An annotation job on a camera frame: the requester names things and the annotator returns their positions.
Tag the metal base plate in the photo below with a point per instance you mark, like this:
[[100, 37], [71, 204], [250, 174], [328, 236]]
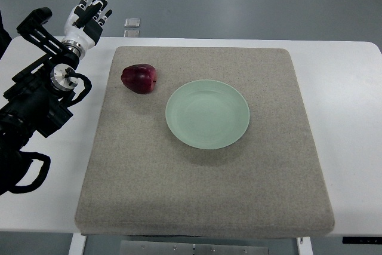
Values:
[[147, 247]]

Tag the white table leg frame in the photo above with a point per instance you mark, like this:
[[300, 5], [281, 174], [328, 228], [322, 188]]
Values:
[[77, 245]]

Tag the black table control panel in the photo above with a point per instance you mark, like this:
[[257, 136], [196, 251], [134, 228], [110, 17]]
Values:
[[362, 240]]

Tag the lower metal floor plate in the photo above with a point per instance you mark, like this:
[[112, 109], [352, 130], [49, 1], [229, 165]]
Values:
[[131, 33]]

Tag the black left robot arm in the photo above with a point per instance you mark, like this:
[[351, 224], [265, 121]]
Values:
[[38, 101]]

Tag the beige fabric cushion mat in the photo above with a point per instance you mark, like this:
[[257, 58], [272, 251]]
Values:
[[142, 180]]

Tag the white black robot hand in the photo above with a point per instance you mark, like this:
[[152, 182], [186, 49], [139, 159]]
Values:
[[85, 23]]

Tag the red apple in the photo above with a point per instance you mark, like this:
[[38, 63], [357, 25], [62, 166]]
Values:
[[139, 78]]

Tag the light green plate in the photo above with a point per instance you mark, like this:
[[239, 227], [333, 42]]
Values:
[[207, 114]]

